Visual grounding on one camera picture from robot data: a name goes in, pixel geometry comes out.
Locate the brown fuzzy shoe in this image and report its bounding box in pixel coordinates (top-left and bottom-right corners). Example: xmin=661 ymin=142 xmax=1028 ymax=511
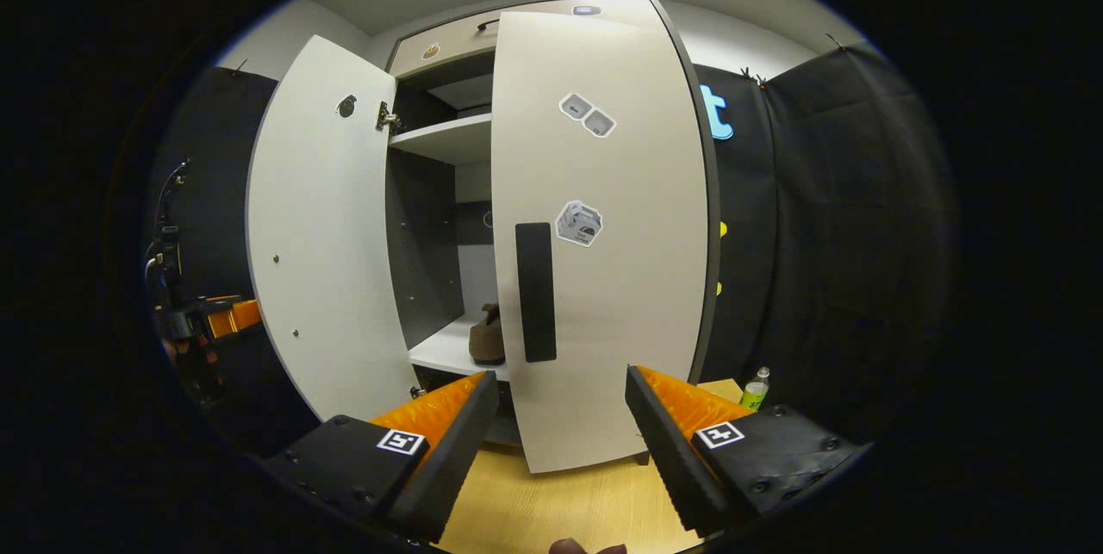
xmin=468 ymin=303 xmax=508 ymax=366

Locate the clear plastic bottle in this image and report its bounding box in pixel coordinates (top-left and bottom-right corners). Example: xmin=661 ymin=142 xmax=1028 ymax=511
xmin=739 ymin=366 xmax=771 ymax=413

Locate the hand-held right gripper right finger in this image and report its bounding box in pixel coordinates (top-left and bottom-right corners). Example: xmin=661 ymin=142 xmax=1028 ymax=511
xmin=625 ymin=364 xmax=873 ymax=538

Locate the black backdrop cloth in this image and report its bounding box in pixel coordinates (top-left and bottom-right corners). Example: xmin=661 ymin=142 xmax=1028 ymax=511
xmin=689 ymin=41 xmax=962 ymax=451
xmin=142 ymin=63 xmax=320 ymax=460

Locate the white and grey shoe cabinet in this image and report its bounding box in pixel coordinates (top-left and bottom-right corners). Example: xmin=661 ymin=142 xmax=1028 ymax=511
xmin=246 ymin=0 xmax=723 ymax=476

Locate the white thick cabinet shelf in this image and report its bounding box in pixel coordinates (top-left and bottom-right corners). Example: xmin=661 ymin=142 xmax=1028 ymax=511
xmin=388 ymin=112 xmax=494 ymax=165

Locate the white shoe cabinet door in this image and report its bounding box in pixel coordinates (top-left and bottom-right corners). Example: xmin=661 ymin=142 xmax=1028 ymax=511
xmin=246 ymin=34 xmax=423 ymax=424
xmin=489 ymin=0 xmax=723 ymax=476

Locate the beige cabinet drawer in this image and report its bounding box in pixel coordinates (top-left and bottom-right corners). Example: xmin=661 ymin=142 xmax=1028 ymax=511
xmin=388 ymin=0 xmax=660 ymax=79

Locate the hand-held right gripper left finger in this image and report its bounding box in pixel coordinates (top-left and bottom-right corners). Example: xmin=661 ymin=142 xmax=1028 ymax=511
xmin=263 ymin=370 xmax=501 ymax=544

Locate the black bar door handle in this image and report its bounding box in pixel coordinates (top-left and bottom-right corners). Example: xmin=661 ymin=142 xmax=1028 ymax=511
xmin=514 ymin=222 xmax=558 ymax=364

